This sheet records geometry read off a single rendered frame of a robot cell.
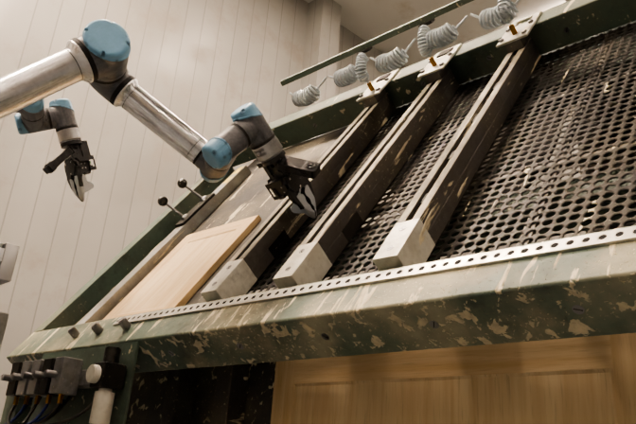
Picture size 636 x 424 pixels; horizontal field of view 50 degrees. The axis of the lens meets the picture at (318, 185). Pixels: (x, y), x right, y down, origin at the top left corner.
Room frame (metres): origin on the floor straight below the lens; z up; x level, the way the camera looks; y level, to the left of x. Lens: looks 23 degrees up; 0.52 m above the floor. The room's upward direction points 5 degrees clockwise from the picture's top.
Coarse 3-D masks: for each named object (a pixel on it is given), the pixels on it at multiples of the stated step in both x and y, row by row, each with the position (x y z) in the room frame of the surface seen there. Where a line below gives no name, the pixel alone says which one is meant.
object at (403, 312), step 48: (384, 288) 1.25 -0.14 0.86; (432, 288) 1.16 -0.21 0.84; (480, 288) 1.08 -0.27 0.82; (528, 288) 1.02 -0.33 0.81; (576, 288) 0.97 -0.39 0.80; (624, 288) 0.93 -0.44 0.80; (48, 336) 2.19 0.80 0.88; (96, 336) 1.95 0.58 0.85; (144, 336) 1.74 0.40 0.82; (192, 336) 1.61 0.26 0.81; (240, 336) 1.51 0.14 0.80; (288, 336) 1.42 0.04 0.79; (336, 336) 1.34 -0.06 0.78; (384, 336) 1.27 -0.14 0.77; (432, 336) 1.21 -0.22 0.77; (480, 336) 1.15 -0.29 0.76; (528, 336) 1.10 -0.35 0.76; (576, 336) 1.05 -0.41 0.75
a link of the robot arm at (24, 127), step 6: (18, 114) 2.08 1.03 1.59; (48, 114) 2.10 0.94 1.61; (18, 120) 2.07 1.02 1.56; (24, 120) 2.06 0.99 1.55; (42, 120) 2.08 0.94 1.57; (48, 120) 2.11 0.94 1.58; (18, 126) 2.08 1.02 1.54; (24, 126) 2.09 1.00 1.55; (30, 126) 2.09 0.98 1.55; (36, 126) 2.09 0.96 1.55; (42, 126) 2.11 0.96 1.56; (48, 126) 2.12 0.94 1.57; (24, 132) 2.11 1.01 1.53; (30, 132) 2.13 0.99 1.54
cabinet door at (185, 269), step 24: (192, 240) 2.23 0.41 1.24; (216, 240) 2.10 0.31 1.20; (240, 240) 2.01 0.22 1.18; (168, 264) 2.19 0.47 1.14; (192, 264) 2.06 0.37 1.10; (216, 264) 1.96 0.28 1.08; (144, 288) 2.15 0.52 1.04; (168, 288) 2.02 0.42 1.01; (192, 288) 1.90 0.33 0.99; (120, 312) 2.09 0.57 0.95
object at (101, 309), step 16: (240, 176) 2.51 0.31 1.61; (224, 192) 2.47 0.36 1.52; (208, 208) 2.42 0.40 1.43; (192, 224) 2.38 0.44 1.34; (176, 240) 2.34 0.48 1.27; (160, 256) 2.30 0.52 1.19; (144, 272) 2.26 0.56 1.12; (128, 288) 2.23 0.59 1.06; (112, 304) 2.19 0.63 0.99; (80, 320) 2.17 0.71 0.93; (96, 320) 2.16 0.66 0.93
